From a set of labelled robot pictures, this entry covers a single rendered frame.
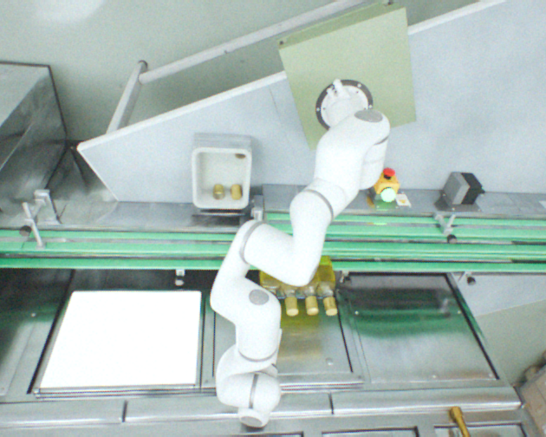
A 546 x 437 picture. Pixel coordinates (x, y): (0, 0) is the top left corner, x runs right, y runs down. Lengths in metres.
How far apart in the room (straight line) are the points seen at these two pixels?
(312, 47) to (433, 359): 1.01
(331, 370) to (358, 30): 0.92
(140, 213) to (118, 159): 0.19
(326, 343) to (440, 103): 0.81
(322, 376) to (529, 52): 1.09
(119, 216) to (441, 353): 1.13
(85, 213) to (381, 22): 1.03
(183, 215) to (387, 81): 0.75
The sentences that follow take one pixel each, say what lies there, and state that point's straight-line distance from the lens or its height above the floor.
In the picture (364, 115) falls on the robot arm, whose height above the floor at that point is 1.11.
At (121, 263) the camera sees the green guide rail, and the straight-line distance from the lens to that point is 1.38.
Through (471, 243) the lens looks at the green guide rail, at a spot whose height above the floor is 0.93.
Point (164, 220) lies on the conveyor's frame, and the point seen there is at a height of 0.85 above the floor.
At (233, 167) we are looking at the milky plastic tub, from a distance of 1.31.
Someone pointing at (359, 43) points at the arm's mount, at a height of 0.84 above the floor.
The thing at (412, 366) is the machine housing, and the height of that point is 1.25.
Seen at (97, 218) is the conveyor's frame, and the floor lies 0.84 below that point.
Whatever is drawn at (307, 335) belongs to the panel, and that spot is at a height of 1.16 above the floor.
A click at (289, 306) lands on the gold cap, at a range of 1.20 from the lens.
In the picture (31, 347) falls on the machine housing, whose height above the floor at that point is 1.17.
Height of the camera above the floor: 1.85
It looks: 48 degrees down
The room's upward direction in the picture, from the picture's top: 173 degrees clockwise
